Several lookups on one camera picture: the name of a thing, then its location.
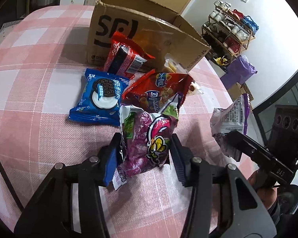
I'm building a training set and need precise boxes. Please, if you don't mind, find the purple grape candy bag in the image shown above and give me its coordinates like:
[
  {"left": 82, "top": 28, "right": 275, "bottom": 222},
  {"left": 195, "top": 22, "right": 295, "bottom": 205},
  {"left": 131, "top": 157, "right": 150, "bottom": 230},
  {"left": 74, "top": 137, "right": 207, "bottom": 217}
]
[{"left": 112, "top": 93, "right": 183, "bottom": 190}]

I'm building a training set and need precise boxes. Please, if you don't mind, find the red chip bag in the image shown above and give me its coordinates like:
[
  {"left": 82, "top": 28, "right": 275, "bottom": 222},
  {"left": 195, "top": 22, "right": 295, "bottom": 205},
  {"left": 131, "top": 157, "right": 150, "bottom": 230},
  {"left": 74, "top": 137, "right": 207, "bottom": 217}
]
[{"left": 122, "top": 70, "right": 188, "bottom": 113}]

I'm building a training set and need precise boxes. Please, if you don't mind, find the clear biscuit packet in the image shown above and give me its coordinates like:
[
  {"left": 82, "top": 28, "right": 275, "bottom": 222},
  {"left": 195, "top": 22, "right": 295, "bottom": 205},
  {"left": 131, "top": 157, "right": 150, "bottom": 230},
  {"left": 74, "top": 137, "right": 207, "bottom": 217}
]
[{"left": 163, "top": 54, "right": 204, "bottom": 96}]

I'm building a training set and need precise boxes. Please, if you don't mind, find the blue oreo cookie pack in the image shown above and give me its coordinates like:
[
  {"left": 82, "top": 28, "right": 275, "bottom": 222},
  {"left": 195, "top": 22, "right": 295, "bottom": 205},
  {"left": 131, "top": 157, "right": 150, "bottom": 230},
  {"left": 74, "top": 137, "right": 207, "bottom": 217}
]
[{"left": 69, "top": 68, "right": 129, "bottom": 126}]

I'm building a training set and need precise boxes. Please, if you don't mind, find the red black snack pack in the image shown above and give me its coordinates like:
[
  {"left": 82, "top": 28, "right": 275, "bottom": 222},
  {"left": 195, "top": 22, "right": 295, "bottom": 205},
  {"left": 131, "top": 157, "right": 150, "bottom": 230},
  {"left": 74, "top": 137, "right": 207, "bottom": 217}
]
[{"left": 103, "top": 31, "right": 155, "bottom": 79}]

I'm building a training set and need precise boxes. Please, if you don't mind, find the person's right hand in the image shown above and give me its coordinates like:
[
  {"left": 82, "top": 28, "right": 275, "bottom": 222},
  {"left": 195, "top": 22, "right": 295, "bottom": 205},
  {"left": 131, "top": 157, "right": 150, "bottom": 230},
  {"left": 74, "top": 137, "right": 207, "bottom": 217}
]
[{"left": 248, "top": 170, "right": 277, "bottom": 210}]

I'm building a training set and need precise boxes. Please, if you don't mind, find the open cardboard box on floor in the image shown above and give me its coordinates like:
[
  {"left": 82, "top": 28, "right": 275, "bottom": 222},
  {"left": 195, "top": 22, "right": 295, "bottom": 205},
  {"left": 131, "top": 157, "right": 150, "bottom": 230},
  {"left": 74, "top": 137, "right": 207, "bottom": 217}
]
[{"left": 228, "top": 83, "right": 253, "bottom": 101}]

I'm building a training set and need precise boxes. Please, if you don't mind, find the white trash bin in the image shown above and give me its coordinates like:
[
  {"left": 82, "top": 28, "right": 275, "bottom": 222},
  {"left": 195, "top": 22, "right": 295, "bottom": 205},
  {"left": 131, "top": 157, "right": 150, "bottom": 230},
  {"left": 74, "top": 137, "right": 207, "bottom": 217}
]
[{"left": 212, "top": 57, "right": 230, "bottom": 67}]

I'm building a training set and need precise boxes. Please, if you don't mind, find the wooden shoe rack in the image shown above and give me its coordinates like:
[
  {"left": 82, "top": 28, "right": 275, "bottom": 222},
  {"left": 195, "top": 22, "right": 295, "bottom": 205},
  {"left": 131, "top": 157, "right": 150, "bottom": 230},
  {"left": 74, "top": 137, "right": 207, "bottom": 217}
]
[{"left": 201, "top": 0, "right": 259, "bottom": 63}]

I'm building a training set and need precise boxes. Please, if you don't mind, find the brown cardboard SF box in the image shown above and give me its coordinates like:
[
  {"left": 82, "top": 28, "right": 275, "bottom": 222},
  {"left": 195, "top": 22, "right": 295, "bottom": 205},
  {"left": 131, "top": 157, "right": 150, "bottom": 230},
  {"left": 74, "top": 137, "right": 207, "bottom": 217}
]
[{"left": 86, "top": 0, "right": 210, "bottom": 72}]

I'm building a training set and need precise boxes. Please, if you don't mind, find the pink checked tablecloth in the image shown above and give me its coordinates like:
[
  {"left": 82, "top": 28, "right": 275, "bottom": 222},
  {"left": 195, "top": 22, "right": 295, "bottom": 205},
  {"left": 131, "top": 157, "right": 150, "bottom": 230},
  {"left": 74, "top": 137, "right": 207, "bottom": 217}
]
[{"left": 0, "top": 5, "right": 191, "bottom": 237}]

